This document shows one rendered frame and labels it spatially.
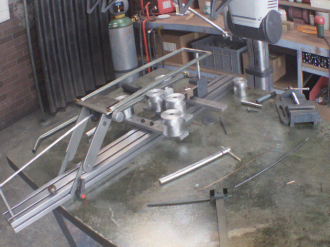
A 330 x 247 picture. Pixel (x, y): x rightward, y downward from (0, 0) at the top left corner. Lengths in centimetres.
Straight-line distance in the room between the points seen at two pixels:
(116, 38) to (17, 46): 128
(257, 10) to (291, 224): 89
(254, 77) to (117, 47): 155
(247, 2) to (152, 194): 84
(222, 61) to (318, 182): 189
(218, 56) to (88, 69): 156
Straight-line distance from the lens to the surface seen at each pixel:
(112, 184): 80
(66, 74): 346
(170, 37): 273
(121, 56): 281
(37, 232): 208
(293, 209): 68
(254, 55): 143
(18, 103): 366
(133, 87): 122
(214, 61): 256
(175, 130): 84
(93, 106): 78
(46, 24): 327
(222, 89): 113
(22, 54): 359
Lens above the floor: 135
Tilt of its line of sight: 27 degrees down
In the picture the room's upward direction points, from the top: 7 degrees counter-clockwise
